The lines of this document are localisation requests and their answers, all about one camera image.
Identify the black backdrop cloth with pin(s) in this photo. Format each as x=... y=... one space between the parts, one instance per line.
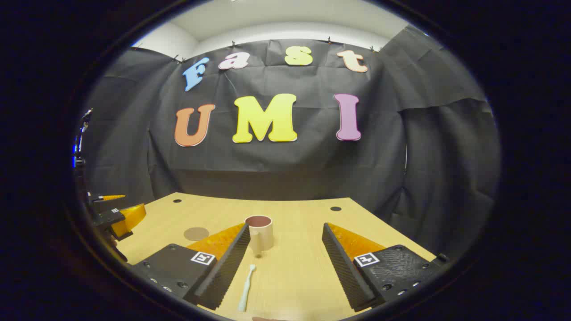
x=290 y=165

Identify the beige cup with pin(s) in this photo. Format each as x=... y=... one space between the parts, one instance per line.
x=265 y=236

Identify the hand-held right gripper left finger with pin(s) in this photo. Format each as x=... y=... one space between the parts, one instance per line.
x=227 y=267

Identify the wooden desktop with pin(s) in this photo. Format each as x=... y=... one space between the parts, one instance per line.
x=294 y=276

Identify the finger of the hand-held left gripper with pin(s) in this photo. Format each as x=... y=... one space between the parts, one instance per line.
x=111 y=197
x=129 y=218

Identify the white toothbrush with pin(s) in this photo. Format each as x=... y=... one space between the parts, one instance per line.
x=245 y=290

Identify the brown round coaster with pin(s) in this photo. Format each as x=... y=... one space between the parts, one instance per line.
x=196 y=234

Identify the dark stand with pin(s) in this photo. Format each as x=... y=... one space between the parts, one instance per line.
x=81 y=133

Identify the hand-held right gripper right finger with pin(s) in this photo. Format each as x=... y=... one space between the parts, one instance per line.
x=345 y=272

